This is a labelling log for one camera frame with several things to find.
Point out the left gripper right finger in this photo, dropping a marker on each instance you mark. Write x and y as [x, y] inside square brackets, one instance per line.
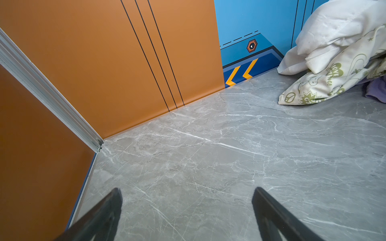
[276, 222]

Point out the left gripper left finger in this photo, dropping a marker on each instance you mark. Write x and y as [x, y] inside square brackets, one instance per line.
[98, 224]

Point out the purple t-shirt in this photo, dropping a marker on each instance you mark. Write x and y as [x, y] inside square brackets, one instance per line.
[375, 88]

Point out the cream green-patterned cloth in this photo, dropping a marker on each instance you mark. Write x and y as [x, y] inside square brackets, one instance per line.
[366, 58]

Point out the white cloth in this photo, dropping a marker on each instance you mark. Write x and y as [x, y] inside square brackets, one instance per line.
[331, 28]

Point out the left aluminium corner post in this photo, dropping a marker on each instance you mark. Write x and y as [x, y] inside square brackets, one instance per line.
[25, 71]

